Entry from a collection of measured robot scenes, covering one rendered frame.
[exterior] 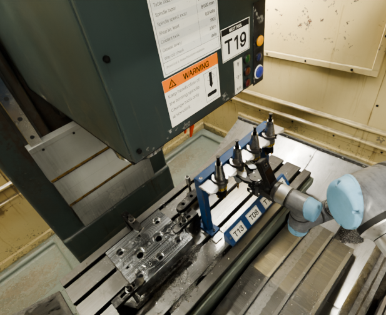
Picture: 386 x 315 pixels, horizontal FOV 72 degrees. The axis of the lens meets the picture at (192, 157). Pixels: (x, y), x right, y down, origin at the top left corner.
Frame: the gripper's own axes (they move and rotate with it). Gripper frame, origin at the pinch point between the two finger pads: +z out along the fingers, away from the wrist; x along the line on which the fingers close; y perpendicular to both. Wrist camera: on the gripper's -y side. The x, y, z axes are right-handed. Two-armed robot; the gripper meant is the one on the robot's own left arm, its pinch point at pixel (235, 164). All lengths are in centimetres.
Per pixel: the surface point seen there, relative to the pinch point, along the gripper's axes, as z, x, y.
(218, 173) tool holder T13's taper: -2.3, -12.6, -6.3
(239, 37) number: -12, -12, -55
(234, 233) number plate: -9.4, -13.2, 25.4
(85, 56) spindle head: -10, -46, -63
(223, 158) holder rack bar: 3.9, -2.5, -3.0
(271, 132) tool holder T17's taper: -3.0, 20.7, -4.9
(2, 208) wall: 90, -81, 23
